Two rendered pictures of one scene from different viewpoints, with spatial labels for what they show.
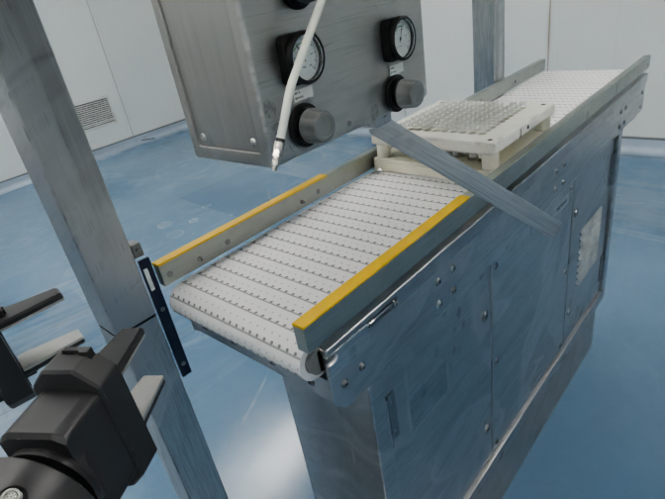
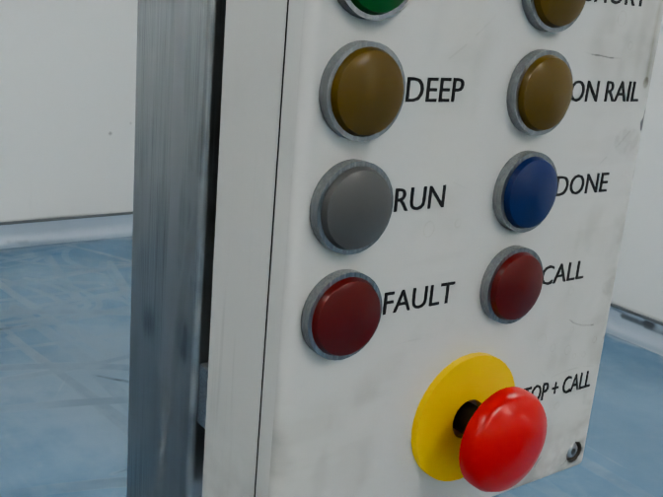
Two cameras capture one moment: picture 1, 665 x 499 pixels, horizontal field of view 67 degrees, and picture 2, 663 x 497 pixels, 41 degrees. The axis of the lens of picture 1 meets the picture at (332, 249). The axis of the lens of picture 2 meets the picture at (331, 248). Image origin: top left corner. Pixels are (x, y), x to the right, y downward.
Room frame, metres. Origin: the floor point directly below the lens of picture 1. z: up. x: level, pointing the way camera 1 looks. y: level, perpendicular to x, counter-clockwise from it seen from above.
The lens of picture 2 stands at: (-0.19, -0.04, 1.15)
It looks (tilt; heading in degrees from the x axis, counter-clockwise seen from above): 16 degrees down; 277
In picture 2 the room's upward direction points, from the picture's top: 5 degrees clockwise
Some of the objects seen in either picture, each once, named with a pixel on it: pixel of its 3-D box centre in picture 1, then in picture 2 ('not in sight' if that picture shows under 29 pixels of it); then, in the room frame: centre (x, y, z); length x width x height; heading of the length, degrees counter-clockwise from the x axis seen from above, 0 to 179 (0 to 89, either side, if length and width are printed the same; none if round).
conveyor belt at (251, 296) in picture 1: (484, 153); not in sight; (0.97, -0.34, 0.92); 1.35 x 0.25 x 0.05; 134
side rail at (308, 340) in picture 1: (550, 138); not in sight; (0.86, -0.43, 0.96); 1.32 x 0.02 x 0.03; 134
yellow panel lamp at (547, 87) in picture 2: not in sight; (545, 93); (-0.22, -0.36, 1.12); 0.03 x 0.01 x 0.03; 44
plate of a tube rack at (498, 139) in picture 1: (462, 123); not in sight; (0.91, -0.28, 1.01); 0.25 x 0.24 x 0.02; 44
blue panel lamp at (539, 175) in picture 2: not in sight; (530, 192); (-0.22, -0.36, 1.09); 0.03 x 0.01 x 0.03; 44
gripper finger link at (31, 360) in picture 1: (52, 353); not in sight; (0.43, 0.30, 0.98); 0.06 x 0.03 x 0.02; 126
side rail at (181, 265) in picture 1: (423, 130); not in sight; (1.06, -0.24, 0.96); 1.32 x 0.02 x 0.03; 134
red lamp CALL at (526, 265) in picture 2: not in sight; (515, 286); (-0.22, -0.36, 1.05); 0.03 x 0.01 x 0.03; 44
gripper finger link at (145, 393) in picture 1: (140, 408); not in sight; (0.33, 0.19, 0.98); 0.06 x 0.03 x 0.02; 166
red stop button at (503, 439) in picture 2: not in sight; (476, 423); (-0.21, -0.35, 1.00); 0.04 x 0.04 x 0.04; 44
